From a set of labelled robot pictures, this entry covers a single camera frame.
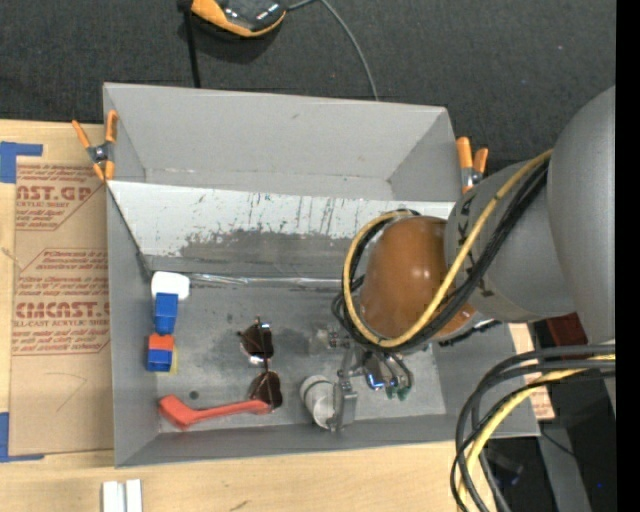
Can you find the white plastic cup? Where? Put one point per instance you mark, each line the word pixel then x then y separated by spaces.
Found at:
pixel 316 397

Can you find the brown sunglasses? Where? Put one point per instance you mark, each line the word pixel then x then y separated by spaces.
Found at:
pixel 260 345

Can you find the red plastic scraper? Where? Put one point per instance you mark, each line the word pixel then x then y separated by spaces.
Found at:
pixel 210 414

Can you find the grey metal bin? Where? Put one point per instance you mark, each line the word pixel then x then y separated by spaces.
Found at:
pixel 260 235

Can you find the white block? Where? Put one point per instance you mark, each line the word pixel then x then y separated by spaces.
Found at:
pixel 170 285

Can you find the brown cardboard board red print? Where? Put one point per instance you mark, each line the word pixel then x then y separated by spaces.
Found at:
pixel 55 280

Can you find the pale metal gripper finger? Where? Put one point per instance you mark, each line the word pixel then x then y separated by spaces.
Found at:
pixel 331 341
pixel 345 406

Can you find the orange and blue block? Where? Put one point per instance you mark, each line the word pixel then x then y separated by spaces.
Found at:
pixel 160 351

